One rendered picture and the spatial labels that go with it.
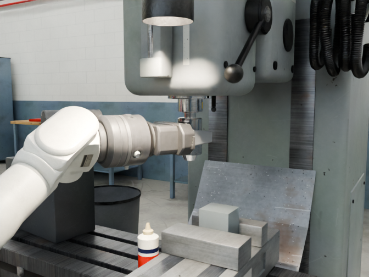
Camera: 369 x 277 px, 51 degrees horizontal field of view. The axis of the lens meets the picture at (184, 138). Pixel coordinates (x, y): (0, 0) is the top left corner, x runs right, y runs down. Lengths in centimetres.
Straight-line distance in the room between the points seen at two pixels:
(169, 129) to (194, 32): 17
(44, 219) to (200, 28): 62
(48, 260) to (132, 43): 49
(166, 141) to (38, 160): 22
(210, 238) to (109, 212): 193
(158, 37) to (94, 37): 614
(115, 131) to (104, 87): 594
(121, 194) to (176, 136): 234
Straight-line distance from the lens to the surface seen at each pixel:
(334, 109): 102
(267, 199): 105
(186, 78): 64
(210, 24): 63
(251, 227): 75
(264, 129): 107
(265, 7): 73
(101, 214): 259
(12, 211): 52
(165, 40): 64
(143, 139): 64
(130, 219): 267
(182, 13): 53
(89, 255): 92
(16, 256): 99
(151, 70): 63
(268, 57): 79
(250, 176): 108
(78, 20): 706
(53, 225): 99
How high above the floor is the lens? 131
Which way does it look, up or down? 6 degrees down
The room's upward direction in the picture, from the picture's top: straight up
